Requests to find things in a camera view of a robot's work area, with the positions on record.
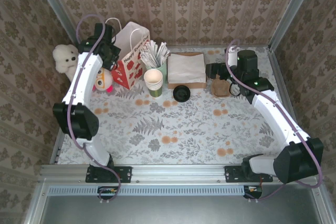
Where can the poppy print paper gift bag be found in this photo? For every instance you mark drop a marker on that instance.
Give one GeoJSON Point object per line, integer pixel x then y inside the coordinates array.
{"type": "Point", "coordinates": [131, 61]}

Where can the grey metal panel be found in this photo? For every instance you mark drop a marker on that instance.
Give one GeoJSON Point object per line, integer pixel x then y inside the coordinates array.
{"type": "Point", "coordinates": [170, 212]}

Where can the floral patterned table cover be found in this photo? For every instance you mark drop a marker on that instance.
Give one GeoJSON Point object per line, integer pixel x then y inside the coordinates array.
{"type": "Point", "coordinates": [183, 129]}

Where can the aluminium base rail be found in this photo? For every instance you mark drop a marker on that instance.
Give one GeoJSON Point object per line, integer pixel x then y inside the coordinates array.
{"type": "Point", "coordinates": [178, 174]}

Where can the small brown paper bag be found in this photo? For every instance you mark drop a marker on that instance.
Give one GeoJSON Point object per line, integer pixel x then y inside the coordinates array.
{"type": "Point", "coordinates": [221, 87]}

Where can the beige paper stick packets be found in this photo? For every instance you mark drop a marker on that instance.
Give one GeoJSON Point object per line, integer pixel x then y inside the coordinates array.
{"type": "Point", "coordinates": [163, 51]}

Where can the white teddy bear plush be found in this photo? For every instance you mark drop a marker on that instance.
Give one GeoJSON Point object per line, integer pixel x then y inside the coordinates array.
{"type": "Point", "coordinates": [64, 56]}

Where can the plush toy with orange glasses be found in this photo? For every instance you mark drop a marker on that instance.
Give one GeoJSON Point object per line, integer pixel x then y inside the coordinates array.
{"type": "Point", "coordinates": [103, 78]}

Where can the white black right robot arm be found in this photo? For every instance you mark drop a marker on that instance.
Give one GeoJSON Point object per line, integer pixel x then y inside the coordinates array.
{"type": "Point", "coordinates": [278, 116]}

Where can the black plastic cup lid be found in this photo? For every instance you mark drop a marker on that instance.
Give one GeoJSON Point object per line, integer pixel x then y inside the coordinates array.
{"type": "Point", "coordinates": [181, 93]}

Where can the aluminium side rail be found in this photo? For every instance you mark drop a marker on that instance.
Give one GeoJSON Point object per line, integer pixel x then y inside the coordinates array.
{"type": "Point", "coordinates": [56, 150]}
{"type": "Point", "coordinates": [285, 95]}

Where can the aluminium frame post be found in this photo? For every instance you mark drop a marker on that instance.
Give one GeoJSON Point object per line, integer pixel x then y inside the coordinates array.
{"type": "Point", "coordinates": [295, 3]}
{"type": "Point", "coordinates": [56, 3]}

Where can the brown cardboard tray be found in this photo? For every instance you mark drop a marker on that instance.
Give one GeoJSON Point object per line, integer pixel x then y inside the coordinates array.
{"type": "Point", "coordinates": [183, 86]}

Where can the stack of green paper cups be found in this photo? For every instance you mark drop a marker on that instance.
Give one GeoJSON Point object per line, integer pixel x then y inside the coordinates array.
{"type": "Point", "coordinates": [153, 77]}

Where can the aluminium back rail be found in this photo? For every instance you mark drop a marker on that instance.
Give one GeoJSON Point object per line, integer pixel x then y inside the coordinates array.
{"type": "Point", "coordinates": [262, 46]}

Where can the pale green holder cup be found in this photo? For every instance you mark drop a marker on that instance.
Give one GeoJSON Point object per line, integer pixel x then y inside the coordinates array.
{"type": "Point", "coordinates": [164, 73]}

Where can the white wrapped straws bundle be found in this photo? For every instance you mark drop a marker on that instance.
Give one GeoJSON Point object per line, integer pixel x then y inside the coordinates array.
{"type": "Point", "coordinates": [149, 51]}

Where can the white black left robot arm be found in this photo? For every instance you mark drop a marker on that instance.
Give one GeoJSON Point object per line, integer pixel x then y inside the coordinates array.
{"type": "Point", "coordinates": [84, 82]}

